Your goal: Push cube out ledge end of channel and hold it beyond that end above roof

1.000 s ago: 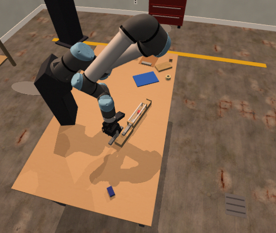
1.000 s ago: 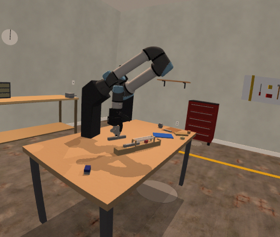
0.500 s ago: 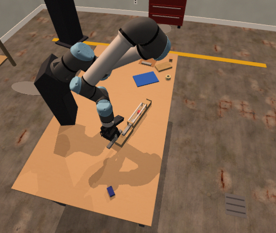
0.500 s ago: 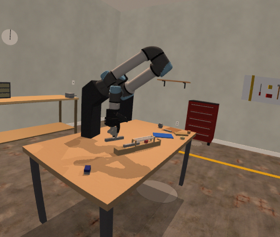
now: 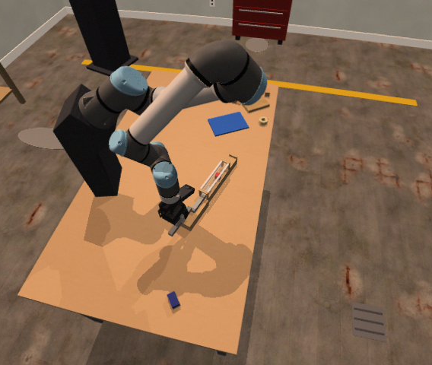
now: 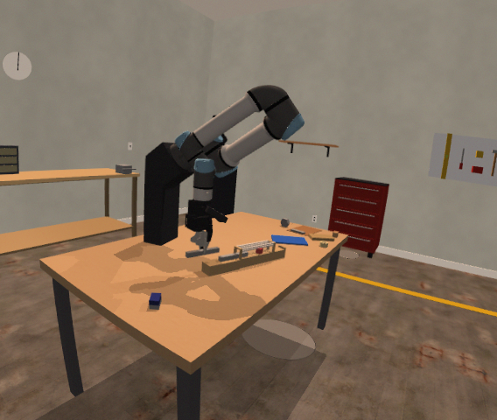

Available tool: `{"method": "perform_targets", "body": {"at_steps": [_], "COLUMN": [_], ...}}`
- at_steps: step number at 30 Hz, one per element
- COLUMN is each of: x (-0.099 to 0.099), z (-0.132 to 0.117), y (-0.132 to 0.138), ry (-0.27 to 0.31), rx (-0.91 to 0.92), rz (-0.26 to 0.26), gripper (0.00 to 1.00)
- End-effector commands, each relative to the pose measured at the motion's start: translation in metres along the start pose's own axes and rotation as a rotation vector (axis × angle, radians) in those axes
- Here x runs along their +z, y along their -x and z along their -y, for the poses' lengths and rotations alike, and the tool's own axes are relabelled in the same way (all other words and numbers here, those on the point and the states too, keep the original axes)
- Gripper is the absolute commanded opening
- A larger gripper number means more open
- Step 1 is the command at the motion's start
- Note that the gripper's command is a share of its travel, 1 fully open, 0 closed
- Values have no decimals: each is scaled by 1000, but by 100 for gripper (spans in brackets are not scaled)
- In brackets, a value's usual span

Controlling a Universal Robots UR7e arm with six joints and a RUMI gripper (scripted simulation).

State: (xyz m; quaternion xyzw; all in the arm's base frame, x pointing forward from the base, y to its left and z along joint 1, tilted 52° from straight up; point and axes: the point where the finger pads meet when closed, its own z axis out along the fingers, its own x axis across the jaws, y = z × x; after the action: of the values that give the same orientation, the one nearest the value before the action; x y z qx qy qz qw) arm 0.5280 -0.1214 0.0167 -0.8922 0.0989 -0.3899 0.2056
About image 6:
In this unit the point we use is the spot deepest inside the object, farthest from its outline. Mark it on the tan wooden board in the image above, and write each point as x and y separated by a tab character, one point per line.
328	237

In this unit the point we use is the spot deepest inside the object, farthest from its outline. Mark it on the brown clipboard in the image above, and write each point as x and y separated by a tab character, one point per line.
304	230

